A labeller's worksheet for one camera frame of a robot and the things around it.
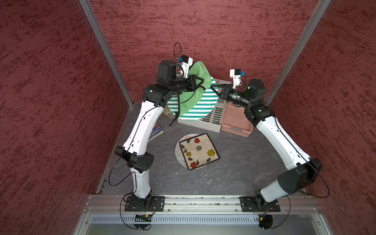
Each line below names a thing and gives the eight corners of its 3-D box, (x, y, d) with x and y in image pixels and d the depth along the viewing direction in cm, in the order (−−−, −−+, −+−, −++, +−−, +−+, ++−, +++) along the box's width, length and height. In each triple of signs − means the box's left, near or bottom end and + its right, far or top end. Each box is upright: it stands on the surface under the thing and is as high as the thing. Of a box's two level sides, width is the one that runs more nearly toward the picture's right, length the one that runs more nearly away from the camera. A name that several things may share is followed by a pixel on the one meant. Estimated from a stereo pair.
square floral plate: (189, 170, 87) (189, 168, 85) (179, 143, 98) (179, 141, 97) (218, 158, 92) (219, 157, 90) (206, 134, 103) (206, 133, 101)
